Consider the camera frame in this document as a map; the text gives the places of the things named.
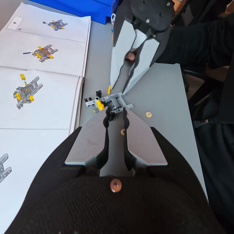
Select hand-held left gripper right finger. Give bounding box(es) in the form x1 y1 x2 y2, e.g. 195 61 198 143
122 107 168 171

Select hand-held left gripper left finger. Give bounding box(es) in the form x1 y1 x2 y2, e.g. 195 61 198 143
65 107 111 170

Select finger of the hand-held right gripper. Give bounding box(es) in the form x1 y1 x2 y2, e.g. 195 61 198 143
110 20 136 90
122 38 161 95

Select grey lego frame assembly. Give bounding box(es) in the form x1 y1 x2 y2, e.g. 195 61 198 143
84 90 134 121

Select white lego instruction booklet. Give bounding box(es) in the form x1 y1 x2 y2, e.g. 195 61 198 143
0 2 91 234

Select person's right hand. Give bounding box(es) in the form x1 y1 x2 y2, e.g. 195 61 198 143
125 51 136 61

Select black chair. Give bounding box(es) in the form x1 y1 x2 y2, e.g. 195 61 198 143
180 64 210 103

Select blue plastic bin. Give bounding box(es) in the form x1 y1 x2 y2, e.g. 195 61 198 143
29 0 119 25

